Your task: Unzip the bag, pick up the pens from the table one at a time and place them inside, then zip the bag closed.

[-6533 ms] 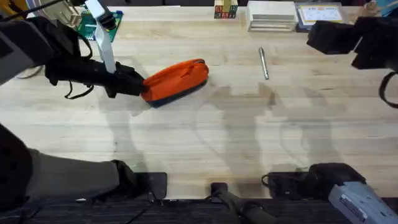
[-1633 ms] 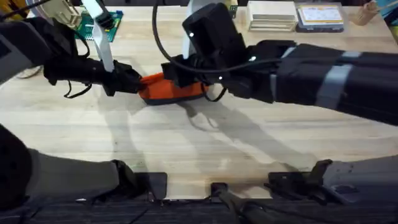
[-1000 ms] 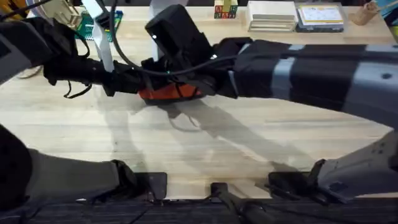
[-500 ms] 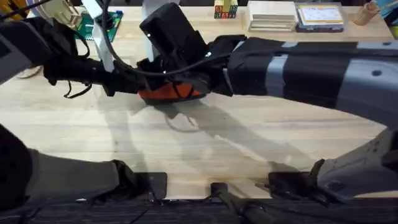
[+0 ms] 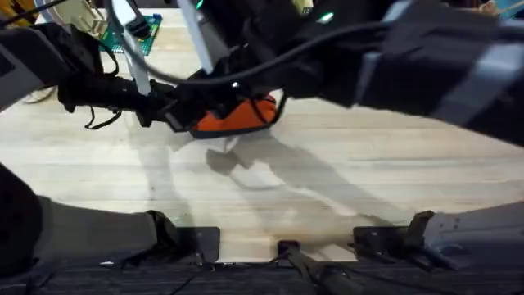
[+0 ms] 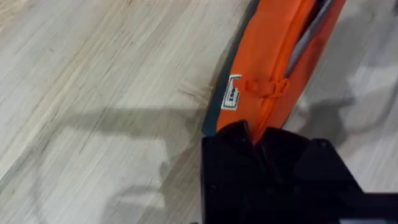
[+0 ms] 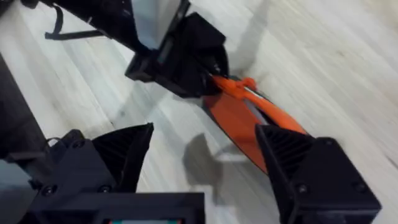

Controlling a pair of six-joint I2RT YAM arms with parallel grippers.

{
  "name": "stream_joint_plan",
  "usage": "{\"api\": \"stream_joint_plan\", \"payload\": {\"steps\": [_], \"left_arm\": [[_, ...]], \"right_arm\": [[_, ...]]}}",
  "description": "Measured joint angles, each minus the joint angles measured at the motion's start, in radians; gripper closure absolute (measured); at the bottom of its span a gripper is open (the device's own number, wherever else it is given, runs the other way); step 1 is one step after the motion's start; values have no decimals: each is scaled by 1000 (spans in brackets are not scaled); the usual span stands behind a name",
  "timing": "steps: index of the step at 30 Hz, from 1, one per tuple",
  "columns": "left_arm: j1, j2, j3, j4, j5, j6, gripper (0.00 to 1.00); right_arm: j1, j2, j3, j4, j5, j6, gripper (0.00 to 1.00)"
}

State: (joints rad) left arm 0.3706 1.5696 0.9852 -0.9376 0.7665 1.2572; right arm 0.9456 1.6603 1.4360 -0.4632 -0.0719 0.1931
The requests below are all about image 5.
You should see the orange soft zip bag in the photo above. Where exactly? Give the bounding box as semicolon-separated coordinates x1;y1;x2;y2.
189;93;280;139

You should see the black mount post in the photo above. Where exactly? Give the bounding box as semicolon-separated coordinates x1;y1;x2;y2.
277;239;364;295

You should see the upright flat wrist plate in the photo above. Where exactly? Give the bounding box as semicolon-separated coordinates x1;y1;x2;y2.
120;28;153;98
177;0;215;75

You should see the yellow object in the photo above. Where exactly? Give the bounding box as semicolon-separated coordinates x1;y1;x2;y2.
0;0;38;26

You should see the thin black cable loop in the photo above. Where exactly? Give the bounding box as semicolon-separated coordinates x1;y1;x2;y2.
84;104;124;131

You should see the green board with toy blocks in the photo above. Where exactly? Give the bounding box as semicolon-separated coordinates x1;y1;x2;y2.
97;11;164;57

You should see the white round object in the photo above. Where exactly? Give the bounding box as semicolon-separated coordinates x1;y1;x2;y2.
34;0;108;34

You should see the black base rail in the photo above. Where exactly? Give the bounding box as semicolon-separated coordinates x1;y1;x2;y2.
0;256;524;295

